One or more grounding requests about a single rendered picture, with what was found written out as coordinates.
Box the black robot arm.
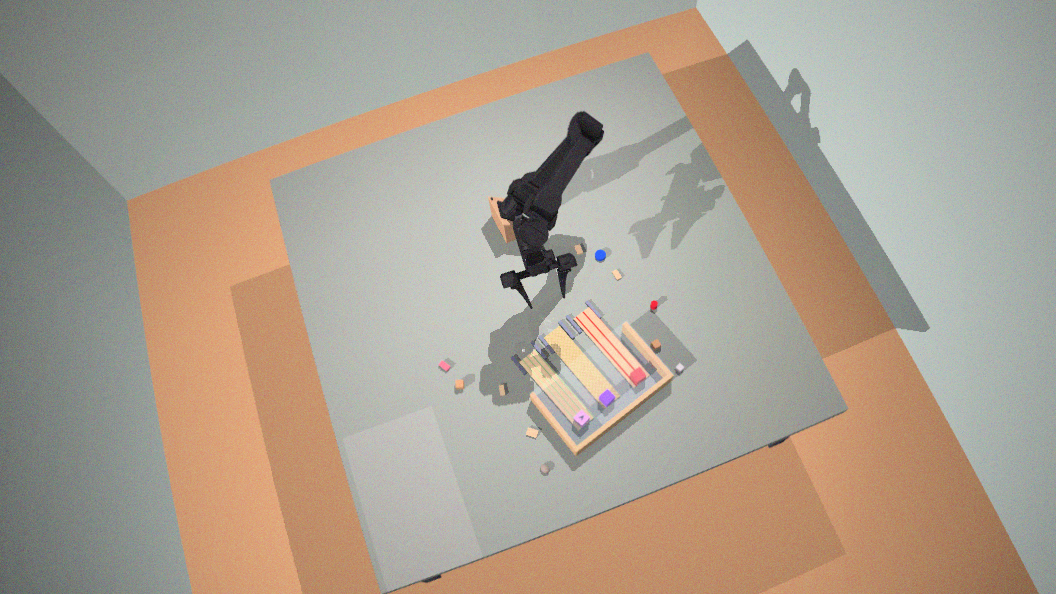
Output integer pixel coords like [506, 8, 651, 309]
[497, 111, 604, 277]

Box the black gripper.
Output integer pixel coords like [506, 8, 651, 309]
[499, 245, 577, 309]

